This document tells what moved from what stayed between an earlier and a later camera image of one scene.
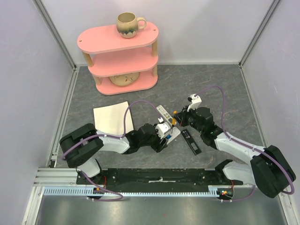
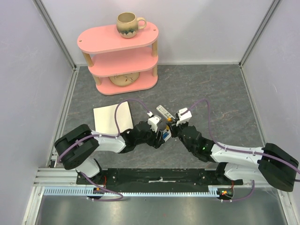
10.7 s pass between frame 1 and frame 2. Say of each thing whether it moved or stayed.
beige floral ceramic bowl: stayed
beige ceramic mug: stayed
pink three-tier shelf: stayed
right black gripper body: moved
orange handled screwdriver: moved
